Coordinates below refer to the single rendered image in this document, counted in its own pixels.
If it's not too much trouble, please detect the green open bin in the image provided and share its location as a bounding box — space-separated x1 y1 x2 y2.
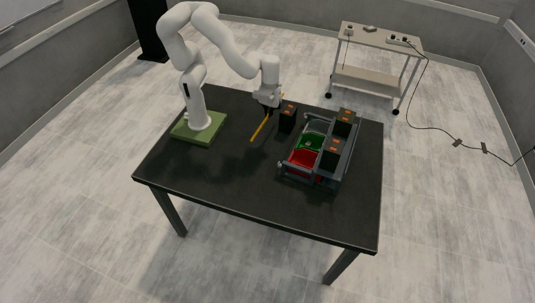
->
294 133 325 153

